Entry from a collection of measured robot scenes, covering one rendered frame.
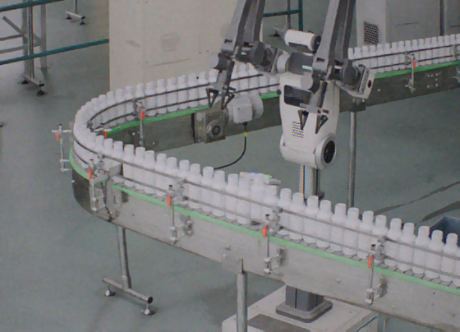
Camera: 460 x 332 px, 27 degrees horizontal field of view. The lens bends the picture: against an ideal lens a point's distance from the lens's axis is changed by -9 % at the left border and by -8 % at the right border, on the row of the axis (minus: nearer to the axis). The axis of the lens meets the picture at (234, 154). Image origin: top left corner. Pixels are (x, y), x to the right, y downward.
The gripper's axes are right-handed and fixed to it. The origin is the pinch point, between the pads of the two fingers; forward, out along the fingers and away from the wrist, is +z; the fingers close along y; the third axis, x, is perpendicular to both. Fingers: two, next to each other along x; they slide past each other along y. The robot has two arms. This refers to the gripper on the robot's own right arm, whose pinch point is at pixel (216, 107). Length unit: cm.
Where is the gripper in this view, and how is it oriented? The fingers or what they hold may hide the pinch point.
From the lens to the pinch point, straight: 411.3
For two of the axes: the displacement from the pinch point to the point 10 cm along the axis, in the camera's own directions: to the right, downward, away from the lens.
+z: -2.5, 9.7, 0.2
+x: 6.0, 1.4, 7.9
